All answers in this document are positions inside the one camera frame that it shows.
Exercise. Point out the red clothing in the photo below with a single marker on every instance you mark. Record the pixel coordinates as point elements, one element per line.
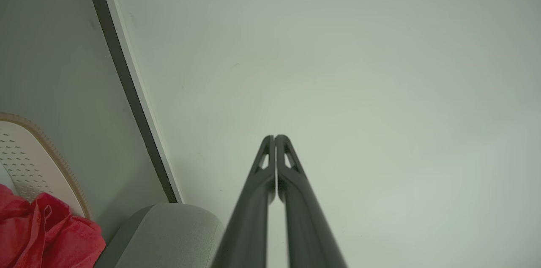
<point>46,234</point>

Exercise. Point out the dark wall baseboard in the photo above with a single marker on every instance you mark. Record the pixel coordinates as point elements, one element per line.
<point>127,82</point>

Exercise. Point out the grey fabric sofa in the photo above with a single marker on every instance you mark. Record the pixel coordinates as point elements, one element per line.
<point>165,238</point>

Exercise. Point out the white perforated laundry basket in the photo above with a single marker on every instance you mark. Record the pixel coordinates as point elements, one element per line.
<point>31,162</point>

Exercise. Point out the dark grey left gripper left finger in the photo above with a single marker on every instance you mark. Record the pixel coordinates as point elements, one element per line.
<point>249,221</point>

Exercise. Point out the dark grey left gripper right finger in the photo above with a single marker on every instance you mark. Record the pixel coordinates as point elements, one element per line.
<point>308,225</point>

